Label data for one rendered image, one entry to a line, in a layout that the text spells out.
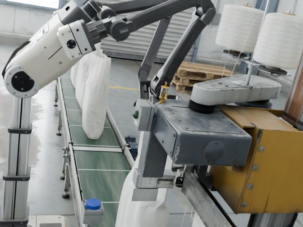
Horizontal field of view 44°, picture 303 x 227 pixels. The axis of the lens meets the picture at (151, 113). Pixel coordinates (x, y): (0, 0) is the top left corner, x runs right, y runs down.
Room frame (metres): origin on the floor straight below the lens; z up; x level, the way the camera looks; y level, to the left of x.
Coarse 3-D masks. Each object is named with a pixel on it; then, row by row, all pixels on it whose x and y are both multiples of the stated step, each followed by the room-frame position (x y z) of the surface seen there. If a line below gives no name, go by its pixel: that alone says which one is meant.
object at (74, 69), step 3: (78, 63) 4.33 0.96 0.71; (75, 66) 4.34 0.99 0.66; (78, 66) 4.33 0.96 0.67; (72, 69) 4.53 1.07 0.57; (75, 69) 4.33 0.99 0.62; (72, 72) 4.39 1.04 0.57; (75, 72) 4.33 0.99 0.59; (72, 75) 4.38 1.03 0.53; (75, 75) 4.33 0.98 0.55; (72, 78) 4.39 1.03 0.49; (75, 78) 4.33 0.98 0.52; (72, 81) 4.39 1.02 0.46; (75, 81) 4.33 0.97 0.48; (75, 84) 4.33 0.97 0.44
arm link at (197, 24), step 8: (208, 8) 1.60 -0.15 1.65; (200, 16) 1.67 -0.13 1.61; (208, 16) 1.59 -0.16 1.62; (192, 24) 1.62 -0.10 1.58; (200, 24) 1.61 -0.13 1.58; (208, 24) 1.59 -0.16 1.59; (184, 32) 1.63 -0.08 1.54; (192, 32) 1.61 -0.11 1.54; (200, 32) 1.62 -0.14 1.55; (184, 40) 1.60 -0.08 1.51; (192, 40) 1.61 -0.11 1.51; (176, 48) 1.61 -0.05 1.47; (184, 48) 1.61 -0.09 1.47; (176, 56) 1.60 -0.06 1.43; (184, 56) 1.61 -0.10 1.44; (168, 64) 1.60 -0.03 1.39; (176, 64) 1.61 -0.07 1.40; (160, 72) 1.62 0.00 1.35; (168, 72) 1.59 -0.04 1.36; (152, 80) 1.63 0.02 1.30; (160, 80) 1.58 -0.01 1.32; (168, 80) 1.59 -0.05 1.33; (152, 88) 1.62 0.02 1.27
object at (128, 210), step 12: (168, 156) 1.39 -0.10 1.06; (132, 168) 1.69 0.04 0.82; (168, 168) 1.38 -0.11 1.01; (132, 192) 1.52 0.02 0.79; (120, 204) 1.64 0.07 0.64; (132, 204) 1.45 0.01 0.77; (144, 204) 1.39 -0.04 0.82; (156, 204) 1.39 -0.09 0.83; (120, 216) 1.58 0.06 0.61; (132, 216) 1.43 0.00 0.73; (144, 216) 1.37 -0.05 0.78; (156, 216) 1.37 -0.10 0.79; (168, 216) 1.41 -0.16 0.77
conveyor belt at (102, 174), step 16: (80, 160) 2.53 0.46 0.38; (96, 160) 2.58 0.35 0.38; (112, 160) 2.63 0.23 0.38; (80, 176) 2.30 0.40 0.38; (96, 176) 2.34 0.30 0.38; (112, 176) 2.38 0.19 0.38; (80, 192) 2.23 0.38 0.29; (96, 192) 2.13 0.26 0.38; (112, 192) 2.17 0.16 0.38; (112, 208) 1.99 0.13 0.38; (96, 224) 1.80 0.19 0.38; (112, 224) 1.83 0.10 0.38
